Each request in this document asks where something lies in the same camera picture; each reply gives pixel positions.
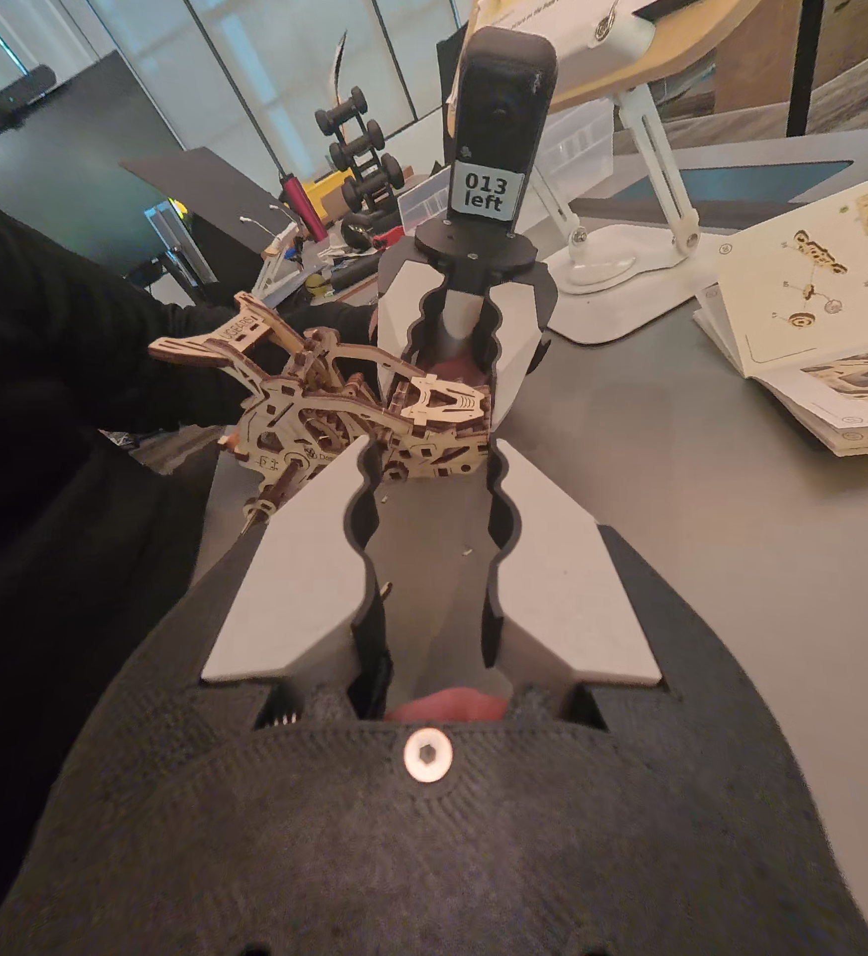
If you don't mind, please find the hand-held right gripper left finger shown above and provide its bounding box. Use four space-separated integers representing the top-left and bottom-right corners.
199 437 393 721

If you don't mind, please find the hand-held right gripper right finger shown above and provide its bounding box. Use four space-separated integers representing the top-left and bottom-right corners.
481 438 665 714

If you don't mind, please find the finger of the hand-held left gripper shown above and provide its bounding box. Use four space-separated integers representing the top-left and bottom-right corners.
477 276 548 427
374 260 446 404

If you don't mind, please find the wooden mechanical model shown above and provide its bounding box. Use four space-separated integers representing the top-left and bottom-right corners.
148 293 496 535

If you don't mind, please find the person's left forearm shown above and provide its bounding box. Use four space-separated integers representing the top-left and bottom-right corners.
90 284 378 434

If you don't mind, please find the person's left hand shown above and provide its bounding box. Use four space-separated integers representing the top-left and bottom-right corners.
422 356 492 389

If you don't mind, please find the person's right hand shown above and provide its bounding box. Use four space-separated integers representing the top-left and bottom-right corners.
386 687 514 724

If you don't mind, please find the white tablet stand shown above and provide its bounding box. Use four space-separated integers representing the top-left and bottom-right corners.
527 78 726 346

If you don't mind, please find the tan-edged white panel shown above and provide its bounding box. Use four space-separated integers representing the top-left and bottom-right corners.
471 0 763 113

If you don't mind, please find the red cylindrical tool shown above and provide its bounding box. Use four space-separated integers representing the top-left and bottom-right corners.
278 170 330 243

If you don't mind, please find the open instruction booklet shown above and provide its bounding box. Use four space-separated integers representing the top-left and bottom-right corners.
694 166 868 458

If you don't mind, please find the black bar-shaped device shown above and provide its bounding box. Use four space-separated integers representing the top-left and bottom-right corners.
0 63 57 155

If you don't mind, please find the black upright post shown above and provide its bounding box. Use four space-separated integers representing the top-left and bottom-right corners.
787 0 825 139

